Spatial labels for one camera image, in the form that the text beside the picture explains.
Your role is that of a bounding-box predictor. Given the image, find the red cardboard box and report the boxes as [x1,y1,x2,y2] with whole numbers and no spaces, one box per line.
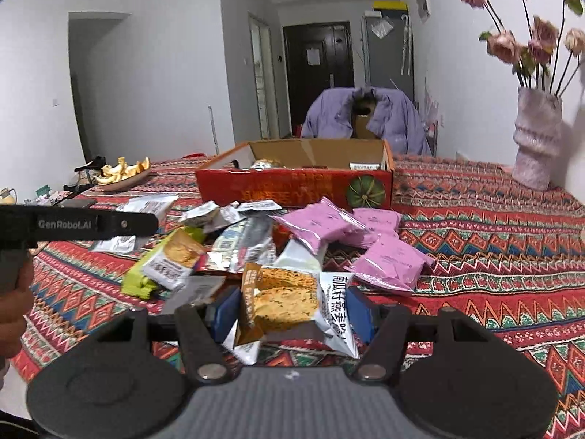
[196,138,395,211]

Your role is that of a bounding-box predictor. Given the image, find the red silver snack packet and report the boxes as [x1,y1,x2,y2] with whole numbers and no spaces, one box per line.
[200,251,250,275]

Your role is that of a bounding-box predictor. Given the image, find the green snack packet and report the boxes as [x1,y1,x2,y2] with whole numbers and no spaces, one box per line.
[121,256,162,301]

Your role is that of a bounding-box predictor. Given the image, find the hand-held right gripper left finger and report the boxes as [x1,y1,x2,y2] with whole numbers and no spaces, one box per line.
[110,289,241,386]

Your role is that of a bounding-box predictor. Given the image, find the white silver snack packet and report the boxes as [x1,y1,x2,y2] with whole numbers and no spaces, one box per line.
[116,194,180,226]
[273,236,327,279]
[90,235,138,256]

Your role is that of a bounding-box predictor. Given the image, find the dark entrance door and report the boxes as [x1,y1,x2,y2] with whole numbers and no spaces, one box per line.
[282,21,353,137]

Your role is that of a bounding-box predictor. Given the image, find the brown chair back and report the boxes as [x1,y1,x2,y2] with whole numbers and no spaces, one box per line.
[353,95,381,140]

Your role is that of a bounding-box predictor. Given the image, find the white folded umbrella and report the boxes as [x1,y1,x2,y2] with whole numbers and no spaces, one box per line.
[399,14,412,76]

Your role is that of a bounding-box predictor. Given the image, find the white mop handle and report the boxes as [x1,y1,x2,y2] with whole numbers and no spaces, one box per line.
[207,105,219,154]

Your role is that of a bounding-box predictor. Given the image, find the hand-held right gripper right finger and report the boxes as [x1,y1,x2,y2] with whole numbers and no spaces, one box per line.
[347,286,480,382]

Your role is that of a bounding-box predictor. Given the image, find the grey refrigerator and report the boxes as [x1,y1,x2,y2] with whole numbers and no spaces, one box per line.
[361,11,415,101]

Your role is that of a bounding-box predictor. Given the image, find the pink snack packet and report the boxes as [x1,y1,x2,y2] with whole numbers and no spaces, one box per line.
[352,207,403,239]
[346,233,435,287]
[349,272,415,294]
[273,196,367,257]

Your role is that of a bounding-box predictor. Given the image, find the black plastic stand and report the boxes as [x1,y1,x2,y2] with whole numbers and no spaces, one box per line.
[63,157,109,193]

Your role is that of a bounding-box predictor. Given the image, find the blue striped snack packet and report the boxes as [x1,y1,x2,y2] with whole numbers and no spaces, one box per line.
[211,215,276,272]

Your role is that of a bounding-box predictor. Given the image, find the shallow bowl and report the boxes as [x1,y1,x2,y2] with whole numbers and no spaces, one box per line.
[94,169,154,192]

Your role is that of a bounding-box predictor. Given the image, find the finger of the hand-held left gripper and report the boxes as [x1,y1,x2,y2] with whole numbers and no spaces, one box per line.
[114,210,160,239]

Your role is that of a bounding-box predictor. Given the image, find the grey snack packet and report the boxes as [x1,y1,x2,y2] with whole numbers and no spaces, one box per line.
[159,275,228,318]

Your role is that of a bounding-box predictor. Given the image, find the pink textured vase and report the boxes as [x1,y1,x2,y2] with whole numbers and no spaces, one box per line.
[511,86,564,192]

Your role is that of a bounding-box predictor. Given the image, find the white interior door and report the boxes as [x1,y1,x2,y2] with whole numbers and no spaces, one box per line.
[248,13,280,141]

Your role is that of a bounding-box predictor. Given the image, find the purple jacket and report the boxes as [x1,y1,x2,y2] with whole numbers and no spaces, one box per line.
[302,86,433,157]

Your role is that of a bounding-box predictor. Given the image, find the person's left hand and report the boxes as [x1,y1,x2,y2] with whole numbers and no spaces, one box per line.
[0,258,36,370]

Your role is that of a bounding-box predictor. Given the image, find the pink rose bouquet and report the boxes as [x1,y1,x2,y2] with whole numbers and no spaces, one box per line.
[454,0,585,98]

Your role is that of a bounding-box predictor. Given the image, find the clear plastic bag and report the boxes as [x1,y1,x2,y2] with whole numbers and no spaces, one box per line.
[370,15,394,40]

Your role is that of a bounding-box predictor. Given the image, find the pile of orange peels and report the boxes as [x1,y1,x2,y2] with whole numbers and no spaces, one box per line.
[96,156,151,186]

